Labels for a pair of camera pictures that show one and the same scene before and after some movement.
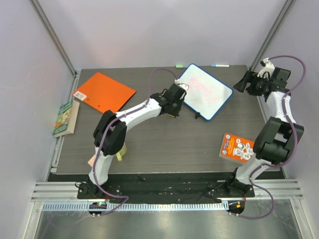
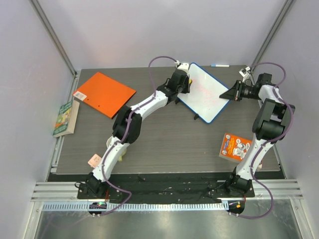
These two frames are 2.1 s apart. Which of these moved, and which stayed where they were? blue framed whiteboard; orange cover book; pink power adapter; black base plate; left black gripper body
Moved: left black gripper body
Stayed: pink power adapter; blue framed whiteboard; black base plate; orange cover book
